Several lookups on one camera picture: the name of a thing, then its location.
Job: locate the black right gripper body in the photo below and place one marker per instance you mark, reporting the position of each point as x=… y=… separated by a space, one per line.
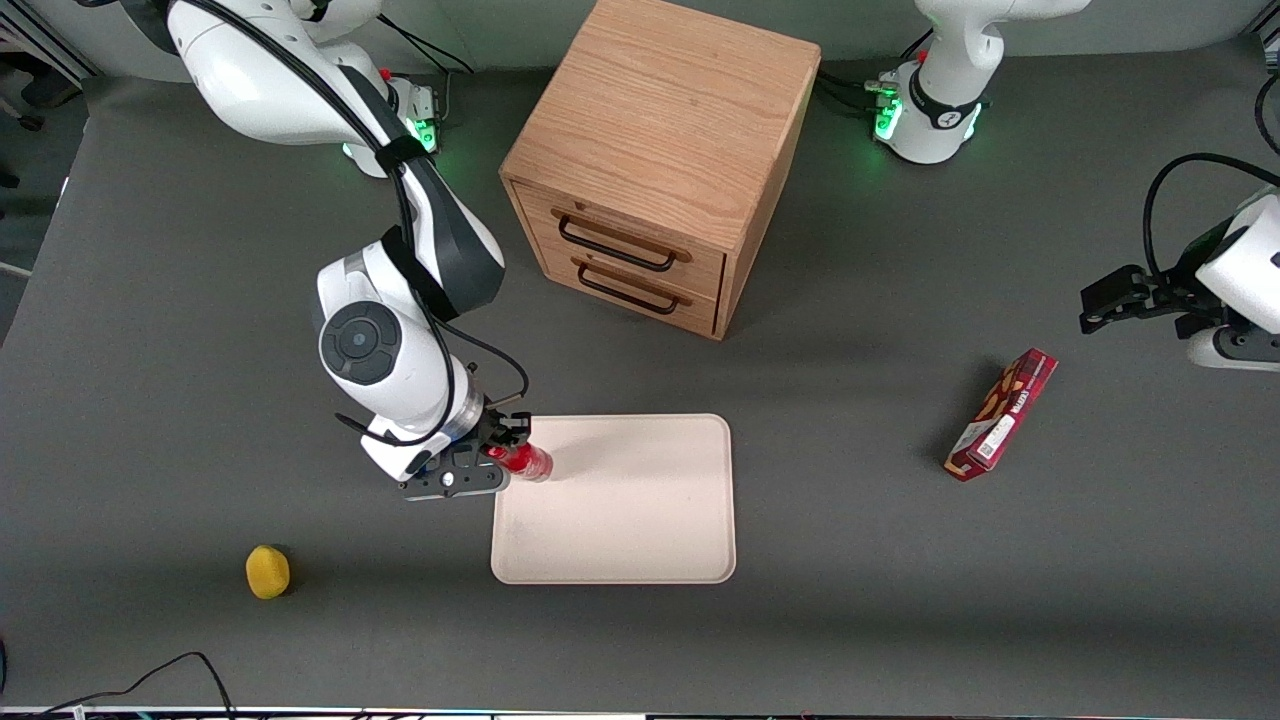
x=494 y=427

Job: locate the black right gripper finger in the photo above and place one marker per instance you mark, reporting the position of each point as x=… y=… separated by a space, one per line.
x=486 y=460
x=515 y=428

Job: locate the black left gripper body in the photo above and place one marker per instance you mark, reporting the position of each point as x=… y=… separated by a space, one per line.
x=1178 y=291

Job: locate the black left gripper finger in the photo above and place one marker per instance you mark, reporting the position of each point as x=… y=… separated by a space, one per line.
x=1105 y=320
x=1115 y=288

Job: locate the red coke bottle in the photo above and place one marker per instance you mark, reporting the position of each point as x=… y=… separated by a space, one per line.
x=528 y=462

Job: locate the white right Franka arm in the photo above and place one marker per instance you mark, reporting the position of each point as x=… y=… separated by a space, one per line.
x=250 y=90

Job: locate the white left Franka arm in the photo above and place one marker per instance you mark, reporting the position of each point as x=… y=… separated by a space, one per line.
x=945 y=100

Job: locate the beige plastic tray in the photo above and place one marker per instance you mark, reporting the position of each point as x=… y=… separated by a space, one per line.
x=630 y=510

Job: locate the red snack box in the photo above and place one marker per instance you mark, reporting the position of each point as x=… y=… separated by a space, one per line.
x=1003 y=415

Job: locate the yellow lemon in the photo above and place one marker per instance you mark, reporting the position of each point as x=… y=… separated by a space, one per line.
x=267 y=572

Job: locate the wooden drawer cabinet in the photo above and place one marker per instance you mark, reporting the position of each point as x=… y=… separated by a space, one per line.
x=660 y=110

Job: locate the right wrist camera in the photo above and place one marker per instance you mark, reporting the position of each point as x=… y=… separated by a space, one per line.
x=450 y=482

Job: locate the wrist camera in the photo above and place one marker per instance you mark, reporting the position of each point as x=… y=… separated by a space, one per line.
x=1235 y=350
x=450 y=482

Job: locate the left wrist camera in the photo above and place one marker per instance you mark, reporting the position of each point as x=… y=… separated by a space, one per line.
x=1235 y=350

